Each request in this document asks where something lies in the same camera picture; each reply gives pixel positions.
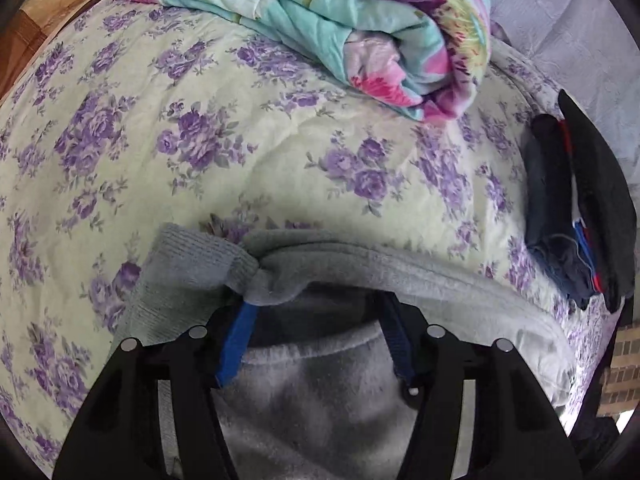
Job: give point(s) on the purple floral bedsheet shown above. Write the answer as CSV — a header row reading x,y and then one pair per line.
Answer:
x,y
150,160

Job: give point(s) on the colourful floral folded quilt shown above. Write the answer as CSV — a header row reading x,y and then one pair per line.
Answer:
x,y
325,25

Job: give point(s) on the black folded garment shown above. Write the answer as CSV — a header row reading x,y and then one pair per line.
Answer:
x,y
600,185

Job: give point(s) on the grey fleece pants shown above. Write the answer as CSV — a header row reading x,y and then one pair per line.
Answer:
x,y
325,405

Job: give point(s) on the navy striped folded garment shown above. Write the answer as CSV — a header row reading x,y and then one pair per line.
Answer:
x,y
547,200

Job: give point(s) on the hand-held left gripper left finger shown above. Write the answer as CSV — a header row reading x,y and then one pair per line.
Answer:
x,y
239,340

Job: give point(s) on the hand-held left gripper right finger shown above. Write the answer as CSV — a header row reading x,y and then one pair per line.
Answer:
x,y
398,340

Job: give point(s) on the white lace cloth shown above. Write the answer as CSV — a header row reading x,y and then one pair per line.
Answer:
x,y
560,25

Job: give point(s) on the brick patterned panel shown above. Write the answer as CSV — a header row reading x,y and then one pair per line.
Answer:
x,y
617,360

